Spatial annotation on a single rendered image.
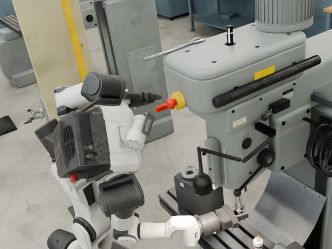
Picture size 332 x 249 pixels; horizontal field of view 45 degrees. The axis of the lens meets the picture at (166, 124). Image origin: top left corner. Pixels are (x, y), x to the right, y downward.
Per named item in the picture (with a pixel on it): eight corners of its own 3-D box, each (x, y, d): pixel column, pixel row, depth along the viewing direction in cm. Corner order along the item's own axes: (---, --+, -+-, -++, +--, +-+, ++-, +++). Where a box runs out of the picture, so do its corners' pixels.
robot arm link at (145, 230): (166, 244, 169) (122, 244, 172) (167, 222, 175) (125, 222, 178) (161, 234, 160) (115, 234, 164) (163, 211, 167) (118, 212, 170)
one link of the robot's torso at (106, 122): (45, 200, 156) (89, 184, 130) (36, 118, 164) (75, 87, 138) (110, 192, 175) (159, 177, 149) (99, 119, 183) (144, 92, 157)
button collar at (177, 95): (181, 112, 130) (179, 96, 127) (171, 106, 135) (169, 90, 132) (186, 110, 131) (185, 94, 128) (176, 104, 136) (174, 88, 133)
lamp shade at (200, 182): (189, 191, 146) (187, 178, 143) (199, 181, 151) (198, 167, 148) (206, 197, 142) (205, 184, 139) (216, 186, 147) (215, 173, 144)
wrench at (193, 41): (147, 62, 129) (147, 60, 129) (141, 59, 132) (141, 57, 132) (205, 41, 140) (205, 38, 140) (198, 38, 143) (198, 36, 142)
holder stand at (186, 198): (208, 224, 193) (205, 192, 183) (177, 204, 208) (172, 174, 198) (225, 211, 199) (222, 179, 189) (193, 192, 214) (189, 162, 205)
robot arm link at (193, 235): (210, 222, 163) (185, 231, 160) (212, 241, 168) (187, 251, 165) (199, 206, 172) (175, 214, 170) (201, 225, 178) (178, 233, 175)
